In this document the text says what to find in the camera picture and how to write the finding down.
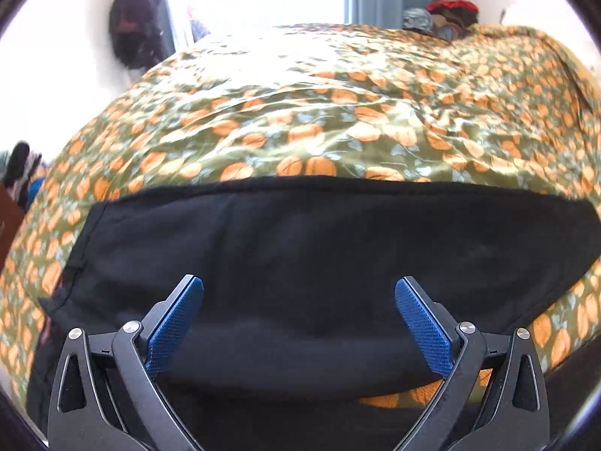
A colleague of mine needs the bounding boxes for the brown wooden furniture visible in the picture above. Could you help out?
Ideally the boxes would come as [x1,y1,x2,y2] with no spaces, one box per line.
[0,183,24,268]

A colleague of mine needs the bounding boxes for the black pants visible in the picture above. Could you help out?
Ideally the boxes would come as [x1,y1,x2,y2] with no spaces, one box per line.
[27,176,601,451]

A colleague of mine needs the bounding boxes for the red and grey clothes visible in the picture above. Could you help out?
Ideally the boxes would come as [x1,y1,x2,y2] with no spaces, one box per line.
[187,5,212,42]

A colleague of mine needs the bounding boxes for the grey blue folded garment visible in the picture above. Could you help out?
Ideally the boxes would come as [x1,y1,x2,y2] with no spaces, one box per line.
[403,8,435,33]

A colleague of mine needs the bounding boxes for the black sock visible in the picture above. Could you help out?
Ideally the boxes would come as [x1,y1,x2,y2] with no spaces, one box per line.
[4,141,32,189]

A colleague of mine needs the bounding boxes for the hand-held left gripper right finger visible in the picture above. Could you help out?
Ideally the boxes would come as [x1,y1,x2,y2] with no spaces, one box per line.
[394,276,551,451]

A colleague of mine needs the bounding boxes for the dark hanging coat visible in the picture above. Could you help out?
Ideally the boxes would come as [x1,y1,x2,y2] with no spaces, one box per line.
[109,0,175,71]

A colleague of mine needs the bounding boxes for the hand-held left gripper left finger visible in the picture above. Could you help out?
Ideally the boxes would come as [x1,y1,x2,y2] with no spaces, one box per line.
[47,273,205,451]

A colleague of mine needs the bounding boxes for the red and black garment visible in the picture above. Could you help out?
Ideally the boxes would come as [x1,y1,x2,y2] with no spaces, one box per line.
[426,0,480,26]

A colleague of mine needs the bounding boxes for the green orange floral blanket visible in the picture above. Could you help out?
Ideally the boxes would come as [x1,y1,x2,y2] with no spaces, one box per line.
[0,23,601,409]

